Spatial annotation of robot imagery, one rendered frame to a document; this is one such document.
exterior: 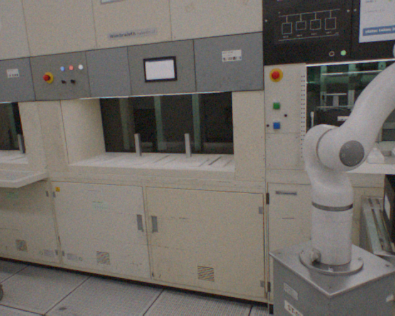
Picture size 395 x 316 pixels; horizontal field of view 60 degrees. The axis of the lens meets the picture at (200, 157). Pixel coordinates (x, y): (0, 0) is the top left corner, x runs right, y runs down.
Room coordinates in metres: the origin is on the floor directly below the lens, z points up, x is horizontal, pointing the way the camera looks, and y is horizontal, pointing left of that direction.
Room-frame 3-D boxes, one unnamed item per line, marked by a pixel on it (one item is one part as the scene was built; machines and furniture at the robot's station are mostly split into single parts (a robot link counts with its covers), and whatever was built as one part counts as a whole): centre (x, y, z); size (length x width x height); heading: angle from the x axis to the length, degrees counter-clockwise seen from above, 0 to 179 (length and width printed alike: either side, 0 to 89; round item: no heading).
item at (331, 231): (1.00, -0.39, 0.85); 0.19 x 0.19 x 0.18
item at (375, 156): (1.82, -1.02, 0.89); 0.22 x 0.21 x 0.04; 159
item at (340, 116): (2.22, -0.88, 1.06); 0.24 x 0.20 x 0.32; 69
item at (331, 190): (1.03, -0.39, 1.07); 0.19 x 0.12 x 0.24; 5
